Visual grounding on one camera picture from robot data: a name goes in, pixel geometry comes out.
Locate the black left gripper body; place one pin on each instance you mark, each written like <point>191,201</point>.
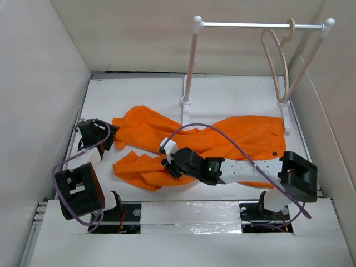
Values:
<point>101,133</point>

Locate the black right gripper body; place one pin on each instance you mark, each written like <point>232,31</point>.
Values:
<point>176,171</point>

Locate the orange trousers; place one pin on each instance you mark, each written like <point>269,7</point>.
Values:
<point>261,137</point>

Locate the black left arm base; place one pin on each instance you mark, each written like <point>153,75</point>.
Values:
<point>118,217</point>

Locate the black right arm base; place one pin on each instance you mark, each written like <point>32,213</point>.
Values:
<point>256,219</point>

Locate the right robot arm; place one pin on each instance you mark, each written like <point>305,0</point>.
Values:
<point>288,179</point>

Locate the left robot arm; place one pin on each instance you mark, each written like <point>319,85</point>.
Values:
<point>78,188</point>

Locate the white foam front panel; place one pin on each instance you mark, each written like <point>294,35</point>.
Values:
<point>65,243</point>

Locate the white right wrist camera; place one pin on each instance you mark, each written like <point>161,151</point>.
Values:
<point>169,148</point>

